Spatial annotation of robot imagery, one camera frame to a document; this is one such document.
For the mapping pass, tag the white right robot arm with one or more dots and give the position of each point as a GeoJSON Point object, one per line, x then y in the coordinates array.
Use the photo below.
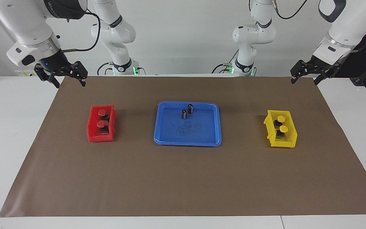
{"type": "Point", "coordinates": [27, 25]}

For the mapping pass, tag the yellow push button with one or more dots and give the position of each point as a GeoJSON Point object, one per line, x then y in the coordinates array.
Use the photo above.
{"type": "Point", "coordinates": [284, 128]}
{"type": "Point", "coordinates": [281, 119]}

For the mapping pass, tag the red plastic bin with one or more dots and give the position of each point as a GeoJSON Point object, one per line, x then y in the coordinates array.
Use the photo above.
{"type": "Point", "coordinates": [100, 137]}

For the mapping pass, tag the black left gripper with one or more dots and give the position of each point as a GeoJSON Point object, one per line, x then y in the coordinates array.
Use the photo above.
{"type": "Point", "coordinates": [321, 65]}

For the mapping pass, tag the large black cylinder capacitor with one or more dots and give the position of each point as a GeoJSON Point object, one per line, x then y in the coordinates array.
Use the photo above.
{"type": "Point", "coordinates": [190, 108]}

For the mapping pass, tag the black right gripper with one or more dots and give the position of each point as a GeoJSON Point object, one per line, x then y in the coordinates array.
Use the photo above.
{"type": "Point", "coordinates": [51, 62]}

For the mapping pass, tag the yellow plastic bin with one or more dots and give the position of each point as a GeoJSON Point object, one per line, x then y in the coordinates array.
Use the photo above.
{"type": "Point", "coordinates": [284, 143]}

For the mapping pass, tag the red push button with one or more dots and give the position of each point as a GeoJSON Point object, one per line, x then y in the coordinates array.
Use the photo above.
{"type": "Point", "coordinates": [102, 112]}
{"type": "Point", "coordinates": [101, 124]}

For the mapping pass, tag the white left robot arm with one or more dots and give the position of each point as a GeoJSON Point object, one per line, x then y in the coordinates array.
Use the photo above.
{"type": "Point", "coordinates": [253, 35]}

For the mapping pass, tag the white wall socket box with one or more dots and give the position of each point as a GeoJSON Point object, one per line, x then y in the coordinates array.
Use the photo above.
{"type": "Point", "coordinates": [24, 73]}

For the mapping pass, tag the blue plastic tray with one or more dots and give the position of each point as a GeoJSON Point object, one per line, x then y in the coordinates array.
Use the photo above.
{"type": "Point", "coordinates": [199, 133]}

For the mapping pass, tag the brown table mat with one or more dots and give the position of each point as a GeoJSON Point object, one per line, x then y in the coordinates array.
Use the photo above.
{"type": "Point", "coordinates": [183, 178]}

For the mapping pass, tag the small black cylinder capacitor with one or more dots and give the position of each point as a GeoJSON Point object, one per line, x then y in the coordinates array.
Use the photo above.
{"type": "Point", "coordinates": [184, 114]}

